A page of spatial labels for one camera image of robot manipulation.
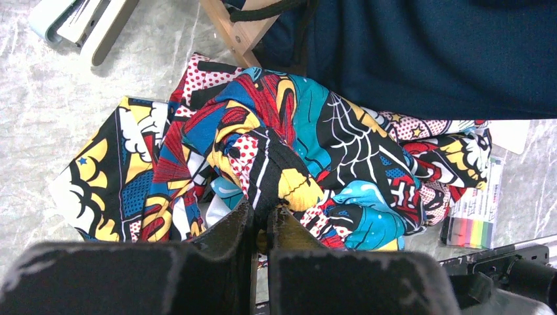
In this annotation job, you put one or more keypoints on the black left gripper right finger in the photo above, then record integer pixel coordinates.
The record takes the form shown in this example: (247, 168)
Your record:
(305, 277)

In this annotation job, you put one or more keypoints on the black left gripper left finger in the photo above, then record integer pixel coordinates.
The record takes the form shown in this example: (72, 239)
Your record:
(211, 274)

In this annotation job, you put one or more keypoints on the comic print shorts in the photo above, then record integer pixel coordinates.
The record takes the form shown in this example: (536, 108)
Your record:
(354, 178)

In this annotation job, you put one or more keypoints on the navy blue shorts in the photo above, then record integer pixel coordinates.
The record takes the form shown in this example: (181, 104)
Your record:
(429, 59)

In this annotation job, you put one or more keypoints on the pack of coloured markers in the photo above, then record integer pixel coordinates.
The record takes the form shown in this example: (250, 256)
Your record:
(471, 221)

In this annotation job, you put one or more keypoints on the wooden clothes rack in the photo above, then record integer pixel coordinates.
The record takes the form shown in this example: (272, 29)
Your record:
(239, 37)

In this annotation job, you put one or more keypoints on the pink mat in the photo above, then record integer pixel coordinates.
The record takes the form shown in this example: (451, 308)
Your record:
(510, 134)

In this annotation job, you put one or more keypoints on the light blue stapler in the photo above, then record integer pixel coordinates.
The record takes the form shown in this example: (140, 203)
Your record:
(92, 26)

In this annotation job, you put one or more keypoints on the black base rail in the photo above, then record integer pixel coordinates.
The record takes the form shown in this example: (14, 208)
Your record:
(527, 268)

